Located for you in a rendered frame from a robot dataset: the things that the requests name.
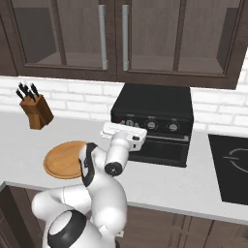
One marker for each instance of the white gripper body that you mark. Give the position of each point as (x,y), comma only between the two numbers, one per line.
(124,127)

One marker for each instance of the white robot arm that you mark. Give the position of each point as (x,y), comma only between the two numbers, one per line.
(108,200)

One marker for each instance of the small black toaster oven knob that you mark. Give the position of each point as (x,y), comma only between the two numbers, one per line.
(130,123)

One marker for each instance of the black toaster oven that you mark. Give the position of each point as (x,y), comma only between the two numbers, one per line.
(155,100)

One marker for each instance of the toaster oven glass door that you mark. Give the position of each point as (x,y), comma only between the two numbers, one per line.
(163,151)

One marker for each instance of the dark wood glass cupboard door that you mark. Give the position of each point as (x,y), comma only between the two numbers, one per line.
(58,35)
(180,38)

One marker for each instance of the dark wood narrow cupboard door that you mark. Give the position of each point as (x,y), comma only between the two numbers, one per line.
(6,48)

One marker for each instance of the round wooden cutting board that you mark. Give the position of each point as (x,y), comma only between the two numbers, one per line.
(63,160)

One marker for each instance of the brown wooden knife block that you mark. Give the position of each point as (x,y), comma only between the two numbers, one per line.
(38,113)

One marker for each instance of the black hob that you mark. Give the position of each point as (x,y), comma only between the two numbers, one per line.
(232,168)

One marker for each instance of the dark wood base cupboard front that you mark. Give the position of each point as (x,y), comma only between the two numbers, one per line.
(180,231)

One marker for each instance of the dark wood base cupboard side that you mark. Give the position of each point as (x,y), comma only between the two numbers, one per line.
(16,216)

